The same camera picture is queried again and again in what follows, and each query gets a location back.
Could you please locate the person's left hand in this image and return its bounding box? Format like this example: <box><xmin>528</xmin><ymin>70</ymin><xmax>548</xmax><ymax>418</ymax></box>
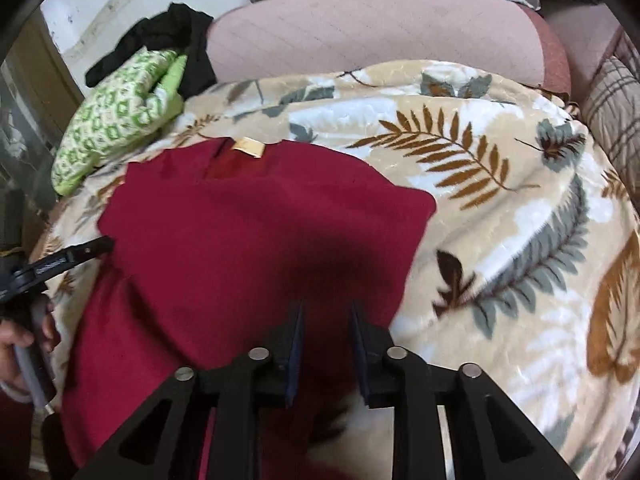
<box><xmin>0</xmin><ymin>298</ymin><xmax>57</xmax><ymax>403</ymax></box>

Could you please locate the red knit garment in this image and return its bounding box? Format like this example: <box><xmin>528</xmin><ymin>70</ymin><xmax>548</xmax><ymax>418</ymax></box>
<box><xmin>60</xmin><ymin>137</ymin><xmax>438</xmax><ymax>480</ymax></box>

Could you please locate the green patterned pillow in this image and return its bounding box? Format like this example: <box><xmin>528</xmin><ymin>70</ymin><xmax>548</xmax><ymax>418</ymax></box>
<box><xmin>50</xmin><ymin>47</ymin><xmax>188</xmax><ymax>197</ymax></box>

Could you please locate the striped sofa cushion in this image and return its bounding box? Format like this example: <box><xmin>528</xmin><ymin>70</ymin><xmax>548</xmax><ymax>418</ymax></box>
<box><xmin>581</xmin><ymin>35</ymin><xmax>640</xmax><ymax>183</ymax></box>

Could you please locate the pink quilted cushion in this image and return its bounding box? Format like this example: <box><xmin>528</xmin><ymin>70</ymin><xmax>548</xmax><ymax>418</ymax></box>
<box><xmin>206</xmin><ymin>0</ymin><xmax>572</xmax><ymax>97</ymax></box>

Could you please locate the leaf print blanket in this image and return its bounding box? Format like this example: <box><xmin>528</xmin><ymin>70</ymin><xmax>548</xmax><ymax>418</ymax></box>
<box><xmin>30</xmin><ymin>60</ymin><xmax>640</xmax><ymax>480</ymax></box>

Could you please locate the maroon beige sofa back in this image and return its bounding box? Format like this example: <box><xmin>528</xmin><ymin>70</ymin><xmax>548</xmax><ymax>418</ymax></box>
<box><xmin>544</xmin><ymin>7</ymin><xmax>626</xmax><ymax>106</ymax></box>

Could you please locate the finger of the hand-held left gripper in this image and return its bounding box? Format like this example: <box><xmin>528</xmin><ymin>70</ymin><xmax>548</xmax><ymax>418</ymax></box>
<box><xmin>20</xmin><ymin>236</ymin><xmax>116</xmax><ymax>286</ymax></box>

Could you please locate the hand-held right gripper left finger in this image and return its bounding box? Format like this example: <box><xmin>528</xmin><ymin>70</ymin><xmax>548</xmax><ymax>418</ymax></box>
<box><xmin>75</xmin><ymin>300</ymin><xmax>306</xmax><ymax>480</ymax></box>

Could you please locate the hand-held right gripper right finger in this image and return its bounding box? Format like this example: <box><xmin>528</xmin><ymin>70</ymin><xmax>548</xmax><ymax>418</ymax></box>
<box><xmin>350</xmin><ymin>301</ymin><xmax>581</xmax><ymax>480</ymax></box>

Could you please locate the wooden glass cabinet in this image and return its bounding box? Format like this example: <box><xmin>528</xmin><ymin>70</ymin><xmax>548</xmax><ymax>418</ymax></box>
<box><xmin>0</xmin><ymin>10</ymin><xmax>86</xmax><ymax>221</ymax></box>

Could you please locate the black cloth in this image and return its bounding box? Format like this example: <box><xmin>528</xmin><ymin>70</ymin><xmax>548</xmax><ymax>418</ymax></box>
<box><xmin>85</xmin><ymin>2</ymin><xmax>218</xmax><ymax>100</ymax></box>

